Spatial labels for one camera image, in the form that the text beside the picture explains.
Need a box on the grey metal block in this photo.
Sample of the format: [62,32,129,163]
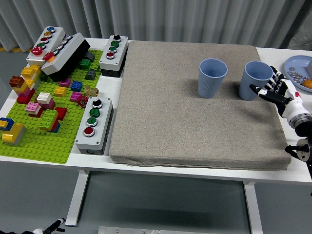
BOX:
[303,57,312,77]

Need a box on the blue ribbed plastic cup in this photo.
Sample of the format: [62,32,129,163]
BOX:
[238,60,274,101]
[197,58,229,99]

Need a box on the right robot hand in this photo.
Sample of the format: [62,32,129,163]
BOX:
[249,65,306,120]

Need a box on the grey-brown fabric mat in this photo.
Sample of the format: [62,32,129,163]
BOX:
[109,40,292,171]

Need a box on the yellow lego brick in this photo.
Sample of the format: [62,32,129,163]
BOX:
[53,86,67,98]

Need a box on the five-button white control box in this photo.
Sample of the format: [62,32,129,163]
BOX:
[26,25,66,68]

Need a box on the blue yellow grey brick stack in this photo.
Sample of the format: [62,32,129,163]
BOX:
[0,117,27,146]

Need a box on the pink white red brick stack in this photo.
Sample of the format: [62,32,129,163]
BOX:
[25,101,44,118]

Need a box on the white table leg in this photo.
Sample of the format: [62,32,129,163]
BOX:
[65,170,90,226]
[243,181,263,234]

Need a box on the four-button grey control box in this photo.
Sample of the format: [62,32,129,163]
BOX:
[75,97,114,156]
[99,34,129,78]

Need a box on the green orange blue brick stack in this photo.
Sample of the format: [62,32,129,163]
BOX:
[38,109,61,134]

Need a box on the person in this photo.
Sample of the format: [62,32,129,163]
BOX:
[289,31,312,51]

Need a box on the long grey black control box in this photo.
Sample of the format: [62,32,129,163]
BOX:
[41,32,91,82]

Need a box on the brown yellow red brick tower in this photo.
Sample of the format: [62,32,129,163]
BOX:
[9,64,42,105]

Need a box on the red lego brick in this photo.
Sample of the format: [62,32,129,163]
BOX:
[55,107,68,120]

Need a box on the grey curtain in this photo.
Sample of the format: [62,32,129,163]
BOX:
[0,0,312,53]

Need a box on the blue plate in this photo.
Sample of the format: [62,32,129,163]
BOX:
[284,55,312,93]

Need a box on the brass valve red handle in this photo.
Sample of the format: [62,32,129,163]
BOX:
[78,85,99,107]

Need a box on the blue lego brick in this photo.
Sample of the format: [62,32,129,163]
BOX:
[70,80,83,92]

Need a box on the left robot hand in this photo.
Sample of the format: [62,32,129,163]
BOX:
[31,217,66,234]

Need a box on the green lego baseplate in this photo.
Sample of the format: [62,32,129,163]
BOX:
[0,49,104,165]

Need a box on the white-topped pink brick stack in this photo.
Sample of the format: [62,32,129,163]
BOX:
[34,92,56,110]

